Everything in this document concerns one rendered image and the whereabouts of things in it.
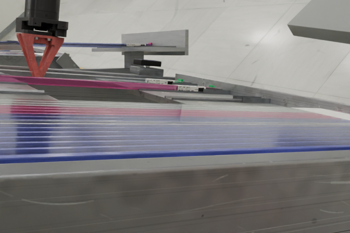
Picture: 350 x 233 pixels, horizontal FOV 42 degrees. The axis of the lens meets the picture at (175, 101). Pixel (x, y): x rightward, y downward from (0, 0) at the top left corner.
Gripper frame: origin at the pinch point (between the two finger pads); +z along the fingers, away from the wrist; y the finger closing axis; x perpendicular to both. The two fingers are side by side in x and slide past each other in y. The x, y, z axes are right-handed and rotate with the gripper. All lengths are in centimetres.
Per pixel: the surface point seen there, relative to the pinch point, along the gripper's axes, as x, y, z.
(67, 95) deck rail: 8.2, -7.9, 4.8
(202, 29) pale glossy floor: 152, -173, -23
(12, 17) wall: 146, -748, -36
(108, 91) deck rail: 16.7, -7.8, 3.5
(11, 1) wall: 143, -748, -63
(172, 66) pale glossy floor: 128, -168, 3
